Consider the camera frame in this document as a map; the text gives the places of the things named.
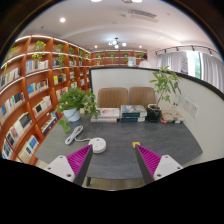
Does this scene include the ceiling air conditioner vent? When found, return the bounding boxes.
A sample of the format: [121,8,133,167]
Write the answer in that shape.
[128,9,159,23]

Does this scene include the orange wooden bookshelf unit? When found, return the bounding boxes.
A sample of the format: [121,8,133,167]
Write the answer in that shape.
[0,34,93,166]

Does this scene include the dark blue book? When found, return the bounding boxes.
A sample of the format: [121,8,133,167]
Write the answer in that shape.
[119,115,146,123]

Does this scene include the small stack of books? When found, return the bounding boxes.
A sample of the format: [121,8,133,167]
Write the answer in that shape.
[160,109,185,124]

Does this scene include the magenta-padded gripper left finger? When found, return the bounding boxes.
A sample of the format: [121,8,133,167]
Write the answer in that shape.
[44,144,94,187]

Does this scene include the white curtains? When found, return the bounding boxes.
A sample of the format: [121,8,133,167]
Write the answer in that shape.
[155,50,224,93]

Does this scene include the white coiled power cable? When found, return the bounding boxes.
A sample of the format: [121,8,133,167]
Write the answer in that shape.
[64,124,93,146]

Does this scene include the thick dark book, pictured cover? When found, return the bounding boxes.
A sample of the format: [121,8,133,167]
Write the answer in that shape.
[120,104,148,118]

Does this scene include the recessed ceiling spotlights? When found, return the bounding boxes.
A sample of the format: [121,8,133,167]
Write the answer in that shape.
[59,0,144,51]

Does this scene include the white wall socket plate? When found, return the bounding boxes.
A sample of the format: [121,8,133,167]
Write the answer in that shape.
[189,102,200,118]
[182,97,193,113]

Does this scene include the plain white book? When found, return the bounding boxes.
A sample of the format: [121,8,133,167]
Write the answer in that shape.
[90,115,118,123]

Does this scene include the clear acrylic sign stand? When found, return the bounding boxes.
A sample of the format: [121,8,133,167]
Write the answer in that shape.
[171,94,183,113]

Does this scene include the tall plant in black pot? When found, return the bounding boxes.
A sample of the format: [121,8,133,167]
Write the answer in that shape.
[146,65,183,123]

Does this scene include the tan leather chair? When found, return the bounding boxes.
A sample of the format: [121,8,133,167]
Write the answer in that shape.
[129,86,157,108]
[97,87,130,109]

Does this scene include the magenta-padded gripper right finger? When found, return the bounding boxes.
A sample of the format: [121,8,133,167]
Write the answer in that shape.
[134,144,184,185]

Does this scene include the white book with face cover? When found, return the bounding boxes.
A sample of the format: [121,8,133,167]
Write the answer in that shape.
[96,107,121,120]

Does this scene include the round white power strip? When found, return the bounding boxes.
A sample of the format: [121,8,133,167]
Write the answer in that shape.
[88,137,108,154]

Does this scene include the leafy plant in white pot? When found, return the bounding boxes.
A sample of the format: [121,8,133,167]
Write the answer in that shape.
[55,86,101,133]

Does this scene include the multi-bulb ceiling lamp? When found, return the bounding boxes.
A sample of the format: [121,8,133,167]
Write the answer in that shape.
[107,37,128,50]

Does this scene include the orange wall shelf with plants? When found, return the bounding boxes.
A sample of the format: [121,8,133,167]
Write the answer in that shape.
[89,49,149,68]

